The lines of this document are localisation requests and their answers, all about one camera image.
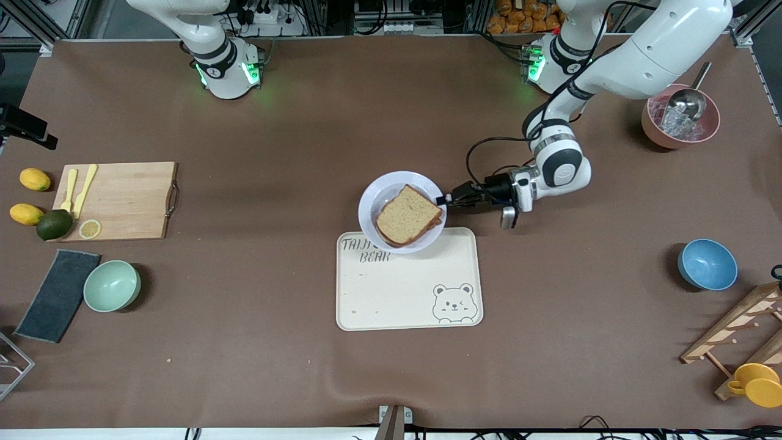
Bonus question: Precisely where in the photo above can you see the white power strip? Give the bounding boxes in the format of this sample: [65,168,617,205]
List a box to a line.
[235,0,306,37]

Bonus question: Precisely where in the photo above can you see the cream tray with bear print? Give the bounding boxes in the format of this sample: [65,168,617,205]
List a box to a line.
[335,227,484,332]

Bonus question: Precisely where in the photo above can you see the aluminium frame profile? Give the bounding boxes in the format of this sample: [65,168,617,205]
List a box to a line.
[24,0,92,57]
[732,0,764,68]

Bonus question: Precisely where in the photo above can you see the clear ice cubes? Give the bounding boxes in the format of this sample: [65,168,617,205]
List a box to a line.
[649,98,712,141]

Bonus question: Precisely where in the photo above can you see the wooden dish rack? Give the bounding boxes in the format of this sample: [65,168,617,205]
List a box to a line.
[680,281,782,402]

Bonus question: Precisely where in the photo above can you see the pale wholegrain bread slice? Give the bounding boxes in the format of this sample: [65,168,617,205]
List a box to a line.
[375,184,443,245]

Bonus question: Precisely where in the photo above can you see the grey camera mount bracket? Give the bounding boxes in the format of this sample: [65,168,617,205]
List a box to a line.
[374,405,413,440]

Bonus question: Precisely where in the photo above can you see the yellow lemon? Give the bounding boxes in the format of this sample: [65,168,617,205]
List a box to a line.
[9,203,45,226]
[20,168,51,192]

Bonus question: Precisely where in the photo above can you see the wooden cutting board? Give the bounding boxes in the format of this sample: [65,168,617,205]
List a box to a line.
[52,161,180,243]

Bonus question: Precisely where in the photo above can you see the yellow cup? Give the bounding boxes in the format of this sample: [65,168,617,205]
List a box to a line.
[726,363,782,408]

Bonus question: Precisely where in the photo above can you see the pink bowl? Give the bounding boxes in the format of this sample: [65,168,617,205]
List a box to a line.
[641,83,722,150]

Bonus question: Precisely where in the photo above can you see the metal scoop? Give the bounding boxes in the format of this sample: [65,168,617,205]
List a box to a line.
[663,62,712,123]

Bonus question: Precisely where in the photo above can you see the dark green avocado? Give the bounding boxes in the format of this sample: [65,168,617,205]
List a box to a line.
[36,209,74,241]

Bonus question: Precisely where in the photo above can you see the metal wire rack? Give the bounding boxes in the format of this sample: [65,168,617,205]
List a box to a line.
[0,330,35,402]

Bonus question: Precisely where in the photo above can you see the yellow plastic knife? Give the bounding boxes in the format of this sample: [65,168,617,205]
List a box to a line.
[73,165,98,219]

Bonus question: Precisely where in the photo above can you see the orange bread rolls pile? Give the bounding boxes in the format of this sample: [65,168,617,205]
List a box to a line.
[487,0,566,35]

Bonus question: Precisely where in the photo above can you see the mint green bowl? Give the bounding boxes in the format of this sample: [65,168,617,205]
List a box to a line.
[83,260,142,314]

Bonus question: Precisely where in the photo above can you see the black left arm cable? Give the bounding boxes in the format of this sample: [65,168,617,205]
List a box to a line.
[466,136,538,190]

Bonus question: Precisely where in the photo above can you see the yellow plastic fork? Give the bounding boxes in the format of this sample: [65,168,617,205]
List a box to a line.
[60,169,79,213]

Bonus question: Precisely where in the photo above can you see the dark grey sponge cloth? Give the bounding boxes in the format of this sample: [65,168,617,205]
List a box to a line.
[13,249,101,343]

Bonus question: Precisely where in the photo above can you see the toasted brown bread slice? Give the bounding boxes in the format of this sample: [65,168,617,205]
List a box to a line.
[379,214,444,248]

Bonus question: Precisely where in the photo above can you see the pale blue round plate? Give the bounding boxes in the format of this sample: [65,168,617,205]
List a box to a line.
[358,171,448,255]

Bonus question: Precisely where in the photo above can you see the blue bowl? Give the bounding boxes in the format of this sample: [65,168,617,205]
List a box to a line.
[677,238,739,292]

